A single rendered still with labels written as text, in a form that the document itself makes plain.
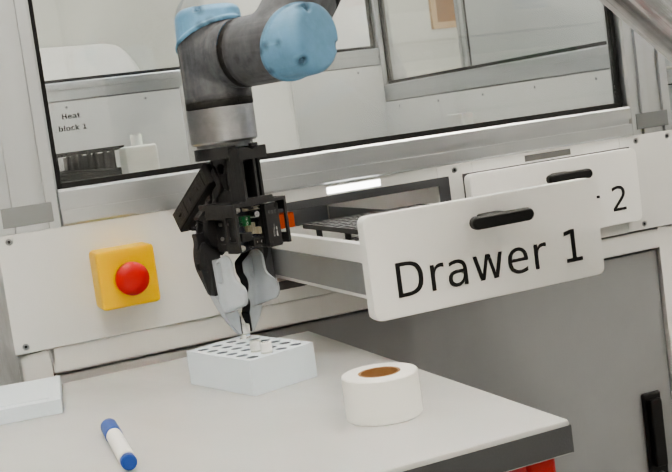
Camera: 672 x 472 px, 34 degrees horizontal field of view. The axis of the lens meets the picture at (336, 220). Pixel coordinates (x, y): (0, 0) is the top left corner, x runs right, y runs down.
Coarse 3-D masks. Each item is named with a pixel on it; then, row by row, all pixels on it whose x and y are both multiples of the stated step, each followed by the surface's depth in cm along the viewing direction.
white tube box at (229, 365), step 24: (240, 336) 126; (264, 336) 124; (192, 360) 121; (216, 360) 117; (240, 360) 113; (264, 360) 113; (288, 360) 115; (312, 360) 117; (216, 384) 118; (240, 384) 114; (264, 384) 113; (288, 384) 115
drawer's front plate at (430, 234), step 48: (528, 192) 119; (576, 192) 122; (384, 240) 113; (432, 240) 115; (480, 240) 117; (528, 240) 119; (576, 240) 122; (384, 288) 113; (480, 288) 117; (528, 288) 120
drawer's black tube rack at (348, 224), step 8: (392, 208) 148; (400, 208) 147; (352, 216) 145; (360, 216) 143; (304, 224) 143; (312, 224) 141; (320, 224) 140; (328, 224) 138; (336, 224) 137; (344, 224) 135; (352, 224) 134; (320, 232) 142; (344, 232) 131; (352, 232) 129; (352, 240) 142
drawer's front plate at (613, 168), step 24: (504, 168) 156; (528, 168) 157; (552, 168) 158; (576, 168) 160; (600, 168) 162; (624, 168) 164; (480, 192) 154; (600, 192) 162; (600, 216) 162; (624, 216) 164
